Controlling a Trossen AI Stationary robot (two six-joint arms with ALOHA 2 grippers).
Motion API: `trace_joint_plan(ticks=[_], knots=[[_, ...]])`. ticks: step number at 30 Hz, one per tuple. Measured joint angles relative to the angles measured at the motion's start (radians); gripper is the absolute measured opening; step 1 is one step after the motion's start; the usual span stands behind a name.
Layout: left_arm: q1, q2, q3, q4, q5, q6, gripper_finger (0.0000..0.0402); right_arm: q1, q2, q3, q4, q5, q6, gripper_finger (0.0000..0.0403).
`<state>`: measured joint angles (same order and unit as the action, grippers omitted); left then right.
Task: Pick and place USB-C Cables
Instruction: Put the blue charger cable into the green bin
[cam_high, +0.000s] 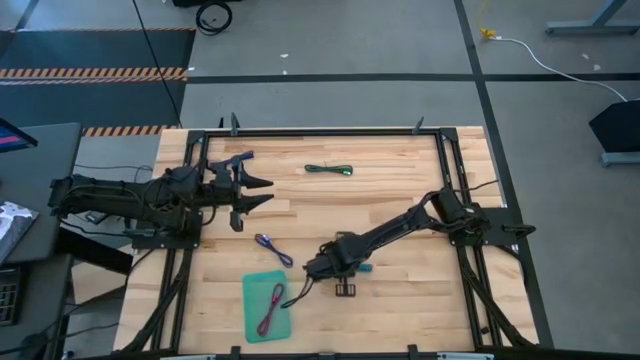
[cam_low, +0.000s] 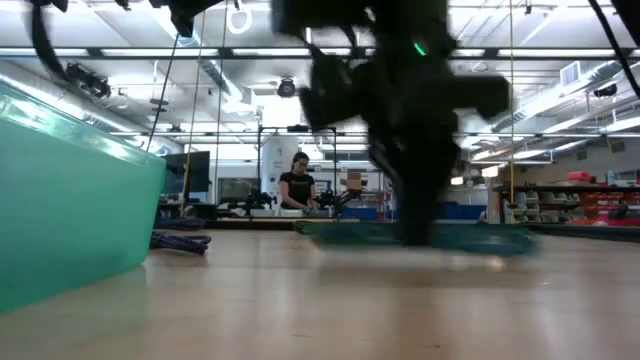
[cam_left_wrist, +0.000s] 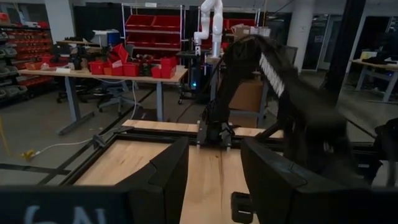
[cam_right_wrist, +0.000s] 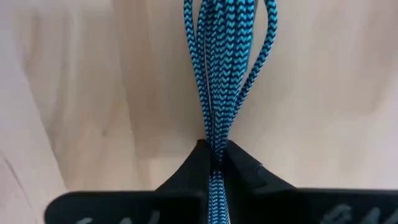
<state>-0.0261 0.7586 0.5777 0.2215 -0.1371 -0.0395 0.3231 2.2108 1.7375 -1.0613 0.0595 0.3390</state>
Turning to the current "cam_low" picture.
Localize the shelf with red bins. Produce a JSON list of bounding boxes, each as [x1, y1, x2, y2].
[[492, 172, 640, 227]]

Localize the translucent green plastic bin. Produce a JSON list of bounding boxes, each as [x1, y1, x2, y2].
[[0, 82, 167, 315]]

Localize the cardboard box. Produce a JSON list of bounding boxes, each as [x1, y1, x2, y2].
[[345, 171, 369, 191]]

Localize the black hanging cable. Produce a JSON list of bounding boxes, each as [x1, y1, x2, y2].
[[587, 0, 640, 99]]

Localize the black aluminium table frame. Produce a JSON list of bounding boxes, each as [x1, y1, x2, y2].
[[149, 217, 640, 244]]

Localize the white hanging ring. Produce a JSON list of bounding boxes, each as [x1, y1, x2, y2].
[[225, 0, 254, 35]]

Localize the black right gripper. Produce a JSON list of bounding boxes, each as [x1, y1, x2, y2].
[[298, 47, 512, 247]]

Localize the person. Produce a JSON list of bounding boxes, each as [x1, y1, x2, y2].
[[278, 151, 319, 217]]

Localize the blue-purple USB-C cable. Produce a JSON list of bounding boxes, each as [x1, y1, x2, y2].
[[149, 229, 213, 256]]

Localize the teal USB-C cable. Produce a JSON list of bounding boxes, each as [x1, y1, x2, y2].
[[307, 222, 539, 257]]

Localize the black display screen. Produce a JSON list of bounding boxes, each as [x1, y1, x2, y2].
[[162, 150, 212, 195]]

